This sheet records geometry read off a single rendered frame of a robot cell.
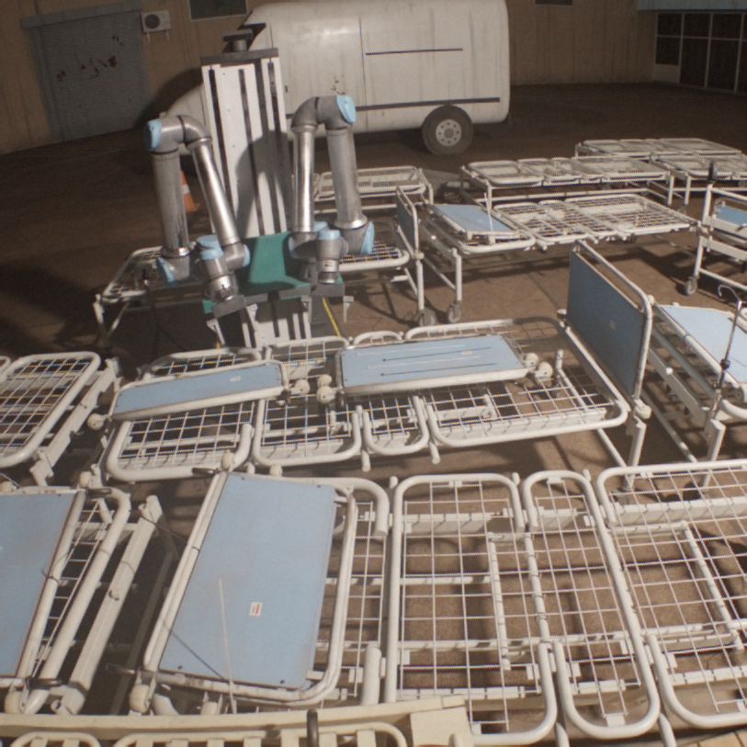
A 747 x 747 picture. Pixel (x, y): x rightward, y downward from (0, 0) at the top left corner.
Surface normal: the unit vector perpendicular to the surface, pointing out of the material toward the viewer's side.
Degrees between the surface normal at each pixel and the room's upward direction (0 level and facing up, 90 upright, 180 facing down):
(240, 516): 7
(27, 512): 5
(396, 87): 88
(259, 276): 90
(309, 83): 88
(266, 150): 90
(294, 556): 7
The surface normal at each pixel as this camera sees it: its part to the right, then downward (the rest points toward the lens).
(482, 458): -0.06, -0.87
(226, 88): 0.26, 0.47
